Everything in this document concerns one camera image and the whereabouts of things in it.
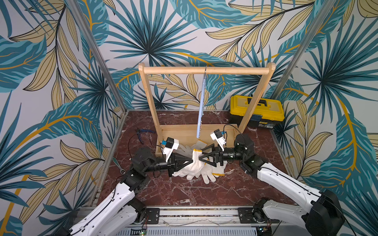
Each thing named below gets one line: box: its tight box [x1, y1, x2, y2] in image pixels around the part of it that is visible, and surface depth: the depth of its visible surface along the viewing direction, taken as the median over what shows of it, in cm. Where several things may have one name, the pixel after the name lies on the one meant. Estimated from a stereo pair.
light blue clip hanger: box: [196, 65, 207, 139], surface depth 60 cm
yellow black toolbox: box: [229, 94, 285, 129], surface depth 102 cm
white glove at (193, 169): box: [172, 149, 205, 181], surface depth 64 cm
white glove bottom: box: [201, 160, 227, 185], surface depth 89 cm
